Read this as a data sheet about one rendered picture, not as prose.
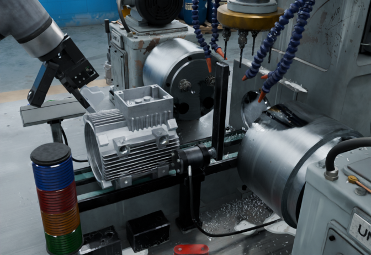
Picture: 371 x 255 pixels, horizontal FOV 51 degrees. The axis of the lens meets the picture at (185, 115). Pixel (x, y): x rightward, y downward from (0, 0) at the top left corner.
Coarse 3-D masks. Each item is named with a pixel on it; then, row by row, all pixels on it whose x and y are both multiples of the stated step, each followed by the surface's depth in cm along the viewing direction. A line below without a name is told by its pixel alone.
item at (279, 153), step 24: (264, 120) 87; (288, 120) 84; (312, 120) 82; (336, 120) 85; (240, 144) 91; (264, 144) 84; (288, 144) 80; (312, 144) 76; (336, 144) 76; (240, 168) 91; (264, 168) 82; (288, 168) 77; (264, 192) 84; (288, 192) 78; (288, 216) 82
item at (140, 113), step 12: (156, 84) 104; (120, 96) 98; (132, 96) 102; (144, 96) 103; (156, 96) 103; (168, 96) 97; (120, 108) 96; (132, 108) 92; (144, 108) 93; (156, 108) 95; (168, 108) 97; (132, 120) 93; (144, 120) 95; (156, 120) 96
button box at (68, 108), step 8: (48, 104) 107; (56, 104) 108; (64, 104) 109; (72, 104) 110; (80, 104) 110; (24, 112) 104; (32, 112) 105; (40, 112) 106; (48, 112) 107; (56, 112) 108; (64, 112) 108; (72, 112) 109; (80, 112) 110; (24, 120) 104; (32, 120) 105; (40, 120) 106; (48, 120) 108
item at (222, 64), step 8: (216, 64) 89; (224, 64) 88; (216, 72) 89; (224, 72) 87; (216, 80) 90; (224, 80) 88; (216, 88) 91; (224, 88) 89; (216, 96) 91; (224, 96) 90; (216, 104) 92; (224, 104) 91; (216, 112) 93; (224, 112) 92; (216, 120) 94; (224, 120) 93; (216, 128) 94; (224, 128) 94; (216, 136) 95; (216, 144) 96; (216, 152) 97; (216, 160) 98
